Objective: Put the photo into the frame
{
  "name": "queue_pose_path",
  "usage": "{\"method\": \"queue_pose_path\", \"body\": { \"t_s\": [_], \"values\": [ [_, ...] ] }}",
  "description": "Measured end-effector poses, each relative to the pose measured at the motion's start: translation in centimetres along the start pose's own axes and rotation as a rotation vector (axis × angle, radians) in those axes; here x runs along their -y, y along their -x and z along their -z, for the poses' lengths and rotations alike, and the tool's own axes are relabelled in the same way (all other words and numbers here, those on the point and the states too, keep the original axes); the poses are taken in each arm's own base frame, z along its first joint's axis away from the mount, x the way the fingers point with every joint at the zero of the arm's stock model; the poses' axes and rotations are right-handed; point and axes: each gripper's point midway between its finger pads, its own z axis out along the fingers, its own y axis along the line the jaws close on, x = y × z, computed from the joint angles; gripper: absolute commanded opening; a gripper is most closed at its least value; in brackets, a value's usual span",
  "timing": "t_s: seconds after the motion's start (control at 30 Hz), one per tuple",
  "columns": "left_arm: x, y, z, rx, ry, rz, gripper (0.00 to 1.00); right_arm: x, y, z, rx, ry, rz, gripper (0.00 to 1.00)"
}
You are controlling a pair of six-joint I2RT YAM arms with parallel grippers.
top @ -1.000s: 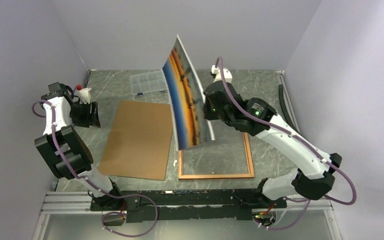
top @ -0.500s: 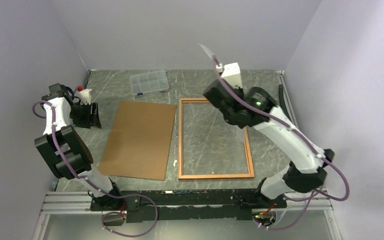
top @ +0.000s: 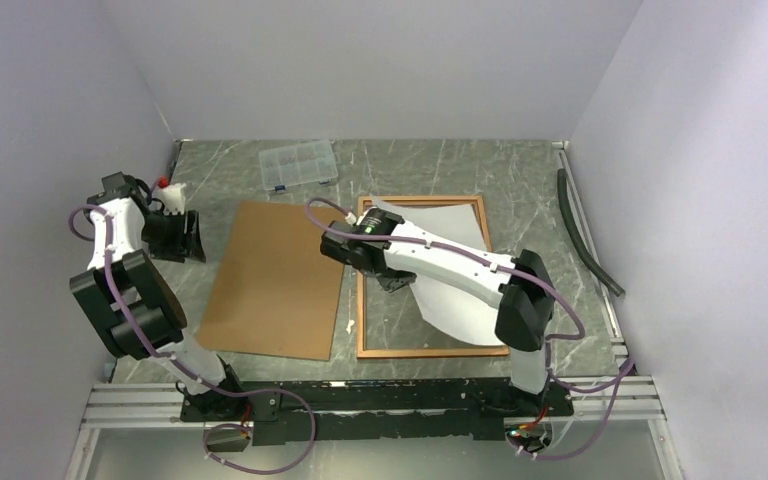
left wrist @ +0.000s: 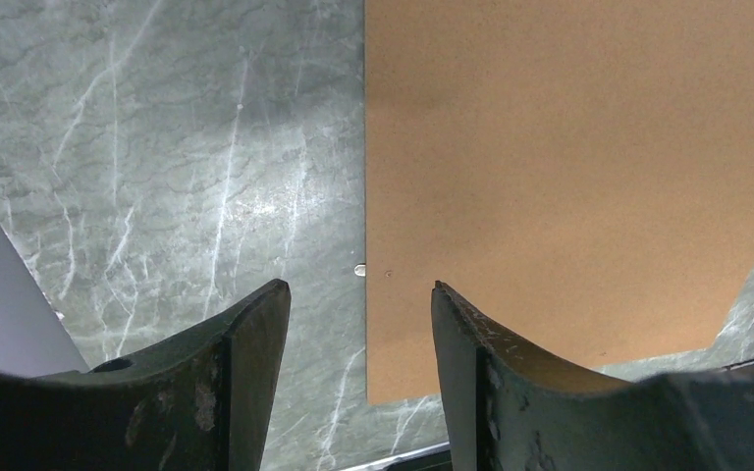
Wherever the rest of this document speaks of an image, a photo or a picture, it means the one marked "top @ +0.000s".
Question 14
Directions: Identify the aluminium extrusion rail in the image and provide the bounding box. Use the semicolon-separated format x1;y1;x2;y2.
67;361;685;479

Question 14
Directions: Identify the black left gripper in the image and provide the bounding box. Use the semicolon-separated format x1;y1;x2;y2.
141;208;206;263

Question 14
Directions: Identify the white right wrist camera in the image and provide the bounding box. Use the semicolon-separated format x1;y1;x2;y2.
344;210;358;225

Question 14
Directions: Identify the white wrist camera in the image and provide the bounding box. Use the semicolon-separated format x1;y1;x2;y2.
344;210;358;225
151;176;187;215

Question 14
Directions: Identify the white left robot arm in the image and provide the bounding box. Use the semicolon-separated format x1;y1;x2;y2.
68;172;247;420

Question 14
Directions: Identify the sunset photo print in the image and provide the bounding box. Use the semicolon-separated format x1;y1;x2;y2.
384;216;513;344

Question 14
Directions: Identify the wooden picture frame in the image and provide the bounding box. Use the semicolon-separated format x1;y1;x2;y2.
356;195;509;360

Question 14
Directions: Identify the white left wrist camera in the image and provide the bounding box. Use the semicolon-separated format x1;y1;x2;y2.
151;176;187;215

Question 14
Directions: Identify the clear plastic organizer box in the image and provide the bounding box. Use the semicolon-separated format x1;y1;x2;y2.
258;140;338;193

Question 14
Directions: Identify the brown backing board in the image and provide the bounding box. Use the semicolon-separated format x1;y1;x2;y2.
196;201;344;361

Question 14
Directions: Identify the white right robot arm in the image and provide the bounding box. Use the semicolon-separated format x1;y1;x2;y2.
320;200;554;415

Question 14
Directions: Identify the black foam tube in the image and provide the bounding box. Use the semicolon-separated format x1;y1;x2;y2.
556;168;626;297

